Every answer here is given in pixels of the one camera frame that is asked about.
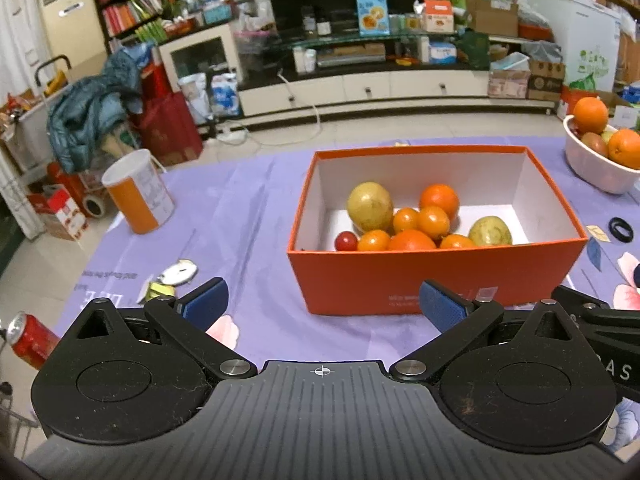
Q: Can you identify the brown cardboard box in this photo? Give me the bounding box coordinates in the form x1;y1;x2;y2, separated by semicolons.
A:
465;0;520;38

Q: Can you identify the black bookshelf with books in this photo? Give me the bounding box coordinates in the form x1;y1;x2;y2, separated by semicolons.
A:
87;0;191;53

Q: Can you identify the standing air conditioner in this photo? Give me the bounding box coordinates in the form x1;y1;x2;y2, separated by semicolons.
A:
37;0;108;81

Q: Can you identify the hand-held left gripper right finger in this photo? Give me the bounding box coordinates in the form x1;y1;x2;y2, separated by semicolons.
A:
389;280;588;381

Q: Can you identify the black ring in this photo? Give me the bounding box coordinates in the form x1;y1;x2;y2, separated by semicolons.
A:
608;216;635;243

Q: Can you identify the dark green bag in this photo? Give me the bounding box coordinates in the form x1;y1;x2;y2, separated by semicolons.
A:
459;30;491;71

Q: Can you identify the blue white box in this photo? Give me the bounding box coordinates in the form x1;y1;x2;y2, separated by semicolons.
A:
428;41;458;65

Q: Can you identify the white chest freezer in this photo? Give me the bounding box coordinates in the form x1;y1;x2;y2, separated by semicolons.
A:
526;0;623;93

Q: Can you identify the blue snack bag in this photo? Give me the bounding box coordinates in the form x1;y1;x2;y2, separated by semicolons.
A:
356;0;390;37

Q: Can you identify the large orange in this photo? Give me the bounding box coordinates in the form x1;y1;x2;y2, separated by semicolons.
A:
607;129;640;170
572;96;610;135

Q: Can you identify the brown kiwi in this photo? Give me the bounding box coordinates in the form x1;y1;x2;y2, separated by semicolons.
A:
580;131;610;158

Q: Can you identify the white TV stand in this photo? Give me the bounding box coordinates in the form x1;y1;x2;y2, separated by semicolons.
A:
237;30;558;121

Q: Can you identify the white glass-door cabinet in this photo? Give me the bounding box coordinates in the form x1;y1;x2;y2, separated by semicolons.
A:
159;22;244;93

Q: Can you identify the orange white canister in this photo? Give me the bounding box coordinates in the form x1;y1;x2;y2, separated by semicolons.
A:
101;149;176;235

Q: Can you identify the red bag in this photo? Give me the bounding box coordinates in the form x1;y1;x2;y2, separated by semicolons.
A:
137;91;204;166

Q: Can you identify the orange mandarin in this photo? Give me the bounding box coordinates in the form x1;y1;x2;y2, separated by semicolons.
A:
387;229;437;252
419;183;461;221

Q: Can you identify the white colander bowl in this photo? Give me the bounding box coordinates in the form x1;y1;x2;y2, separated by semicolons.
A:
563;114;640;195

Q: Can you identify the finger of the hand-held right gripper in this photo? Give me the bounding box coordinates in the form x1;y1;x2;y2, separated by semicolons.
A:
551;284;640;333

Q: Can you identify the orange white carton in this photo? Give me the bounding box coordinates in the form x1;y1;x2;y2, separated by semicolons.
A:
422;0;455;32

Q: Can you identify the yellow tape measure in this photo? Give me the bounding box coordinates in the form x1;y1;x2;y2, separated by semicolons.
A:
145;282;177;303

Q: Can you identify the white round disc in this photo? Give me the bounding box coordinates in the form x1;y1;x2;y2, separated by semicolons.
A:
159;259;198;286

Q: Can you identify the white curtain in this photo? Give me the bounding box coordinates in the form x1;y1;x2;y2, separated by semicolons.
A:
0;0;51;241

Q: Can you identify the red soda can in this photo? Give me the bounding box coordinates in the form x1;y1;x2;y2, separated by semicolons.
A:
6;311;61;371

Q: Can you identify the blue jacket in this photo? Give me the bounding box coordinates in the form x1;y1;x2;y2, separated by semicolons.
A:
47;42;156;173

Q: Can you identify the orange cardboard box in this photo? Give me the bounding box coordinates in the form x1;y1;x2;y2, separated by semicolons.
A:
286;145;589;317

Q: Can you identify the small orange tangerine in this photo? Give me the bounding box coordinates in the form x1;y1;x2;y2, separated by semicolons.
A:
357;229;392;252
439;233;478;250
417;206;451;241
392;207;421;235

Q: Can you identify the blue white sack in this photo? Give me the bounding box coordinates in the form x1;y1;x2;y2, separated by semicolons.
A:
211;74;242;118

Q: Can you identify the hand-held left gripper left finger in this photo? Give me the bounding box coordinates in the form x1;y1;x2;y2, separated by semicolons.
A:
60;277;259;381

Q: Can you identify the black metal trolley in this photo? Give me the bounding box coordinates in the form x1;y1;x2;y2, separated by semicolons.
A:
34;55;73;96

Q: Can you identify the purple floral tablecloth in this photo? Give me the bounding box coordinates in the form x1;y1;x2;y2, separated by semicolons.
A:
55;137;640;463

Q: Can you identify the red white box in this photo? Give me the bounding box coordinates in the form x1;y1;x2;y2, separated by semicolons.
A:
27;184;91;242

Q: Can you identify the clear plastic container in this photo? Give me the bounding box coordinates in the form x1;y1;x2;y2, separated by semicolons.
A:
489;52;531;73

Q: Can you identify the silver media player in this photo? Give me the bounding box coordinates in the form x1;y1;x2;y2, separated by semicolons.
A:
316;45;387;67

